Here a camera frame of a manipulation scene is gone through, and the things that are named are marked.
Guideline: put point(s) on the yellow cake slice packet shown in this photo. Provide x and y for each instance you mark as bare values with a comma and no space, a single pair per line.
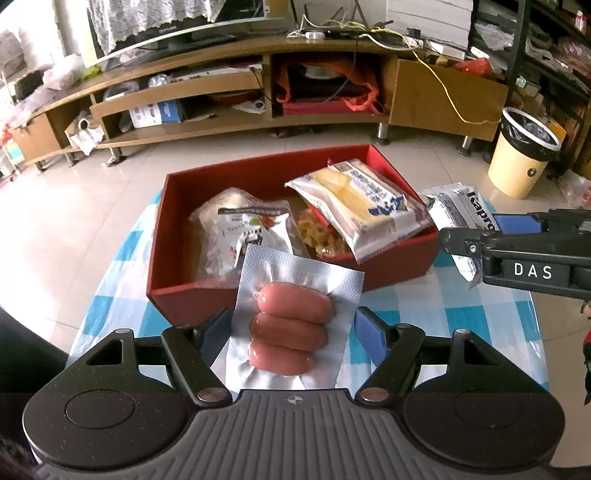
360,203

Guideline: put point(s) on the wooden TV stand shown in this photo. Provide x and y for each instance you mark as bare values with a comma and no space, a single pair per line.
443,106

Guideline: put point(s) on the flat screen television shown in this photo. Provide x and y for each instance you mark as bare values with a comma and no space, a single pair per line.
244,11

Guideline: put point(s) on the dark armchair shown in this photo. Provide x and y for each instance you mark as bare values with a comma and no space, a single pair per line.
27,350

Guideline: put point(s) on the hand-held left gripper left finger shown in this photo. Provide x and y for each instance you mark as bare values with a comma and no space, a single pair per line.
217,332

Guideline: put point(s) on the white lace cloth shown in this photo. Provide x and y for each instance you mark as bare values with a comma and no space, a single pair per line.
152,18

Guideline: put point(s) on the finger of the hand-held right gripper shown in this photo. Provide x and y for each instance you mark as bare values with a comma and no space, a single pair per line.
461,242
517,224

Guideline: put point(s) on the vacuum-packed sausages packet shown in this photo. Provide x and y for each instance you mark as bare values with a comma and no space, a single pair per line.
291,318

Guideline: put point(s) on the grey-white snack packet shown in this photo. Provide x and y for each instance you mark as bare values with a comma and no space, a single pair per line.
455,207

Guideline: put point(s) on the yellow trash bin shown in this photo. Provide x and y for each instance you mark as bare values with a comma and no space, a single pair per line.
512,170

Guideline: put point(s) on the white and blue carton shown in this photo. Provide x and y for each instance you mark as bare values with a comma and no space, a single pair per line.
157,114

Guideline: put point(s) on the white plastic bag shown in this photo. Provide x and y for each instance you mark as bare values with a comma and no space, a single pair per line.
64,71

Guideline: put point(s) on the stack of white boxes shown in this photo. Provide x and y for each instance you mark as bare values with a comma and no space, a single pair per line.
429,18

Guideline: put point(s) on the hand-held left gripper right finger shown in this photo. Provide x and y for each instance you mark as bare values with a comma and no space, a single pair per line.
371,334

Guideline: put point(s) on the round pastry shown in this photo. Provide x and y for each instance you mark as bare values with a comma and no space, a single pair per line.
233,198

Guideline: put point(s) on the red cardboard box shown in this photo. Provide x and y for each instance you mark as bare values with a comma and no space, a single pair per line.
184,295

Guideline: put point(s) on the silver packet with red picture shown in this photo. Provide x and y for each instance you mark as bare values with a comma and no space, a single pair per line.
249,230

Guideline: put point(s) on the waffle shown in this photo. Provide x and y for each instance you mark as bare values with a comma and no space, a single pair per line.
323,237

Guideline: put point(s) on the black metal shelf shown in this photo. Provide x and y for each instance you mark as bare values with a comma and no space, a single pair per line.
519,46

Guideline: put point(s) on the blue checked tablecloth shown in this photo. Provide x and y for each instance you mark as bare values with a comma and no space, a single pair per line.
461,318

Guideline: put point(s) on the orange bag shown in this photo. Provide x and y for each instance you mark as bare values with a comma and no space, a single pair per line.
364,99

